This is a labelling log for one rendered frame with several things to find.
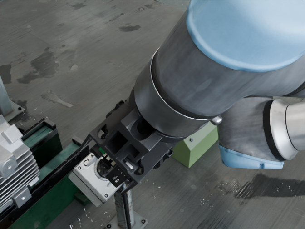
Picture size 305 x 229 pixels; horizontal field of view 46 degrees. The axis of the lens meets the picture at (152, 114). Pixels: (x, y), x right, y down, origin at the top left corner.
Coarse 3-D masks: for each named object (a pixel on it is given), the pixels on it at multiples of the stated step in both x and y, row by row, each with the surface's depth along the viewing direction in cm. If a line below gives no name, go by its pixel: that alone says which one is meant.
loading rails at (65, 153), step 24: (48, 120) 83; (48, 144) 83; (72, 144) 79; (48, 168) 74; (72, 168) 76; (48, 192) 73; (72, 192) 80; (0, 216) 65; (24, 216) 70; (48, 216) 76
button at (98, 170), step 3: (99, 165) 55; (96, 168) 55; (99, 168) 55; (102, 168) 55; (111, 168) 55; (99, 171) 54; (102, 171) 54; (105, 171) 55; (108, 171) 55; (99, 174) 54; (102, 174) 54; (105, 174) 54; (102, 177) 55
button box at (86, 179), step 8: (88, 160) 55; (80, 168) 54; (88, 168) 55; (72, 176) 56; (80, 176) 54; (88, 176) 54; (96, 176) 55; (80, 184) 56; (88, 184) 54; (96, 184) 54; (104, 184) 55; (88, 192) 56; (96, 192) 54; (104, 192) 54; (112, 192) 55; (96, 200) 56; (104, 200) 54
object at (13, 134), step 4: (8, 128) 58; (12, 128) 59; (16, 128) 59; (4, 132) 58; (8, 132) 58; (12, 132) 59; (16, 132) 59; (20, 132) 59; (4, 136) 59; (8, 136) 58; (12, 136) 58; (16, 136) 59; (20, 136) 59; (8, 140) 59; (12, 140) 58; (16, 140) 59; (36, 180) 67; (28, 184) 67; (32, 184) 67
